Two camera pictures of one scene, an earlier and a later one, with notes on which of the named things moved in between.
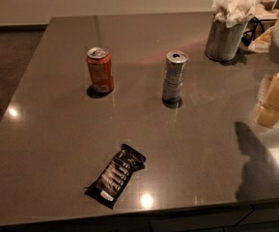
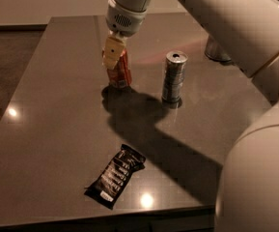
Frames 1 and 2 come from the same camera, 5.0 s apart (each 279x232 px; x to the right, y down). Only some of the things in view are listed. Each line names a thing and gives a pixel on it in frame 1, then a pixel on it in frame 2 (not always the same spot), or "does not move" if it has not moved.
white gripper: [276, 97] to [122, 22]
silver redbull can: [174, 74] does not move
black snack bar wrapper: [115, 175] does not move
